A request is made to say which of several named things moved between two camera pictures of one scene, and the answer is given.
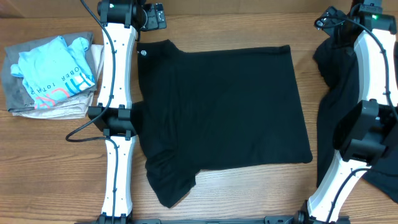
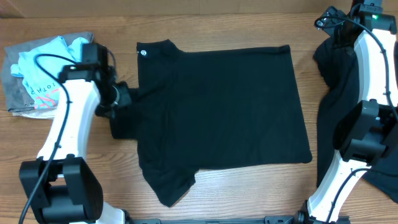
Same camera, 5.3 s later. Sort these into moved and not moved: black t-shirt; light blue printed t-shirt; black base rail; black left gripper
Moved: black left gripper
Not moved: light blue printed t-shirt; black base rail; black t-shirt
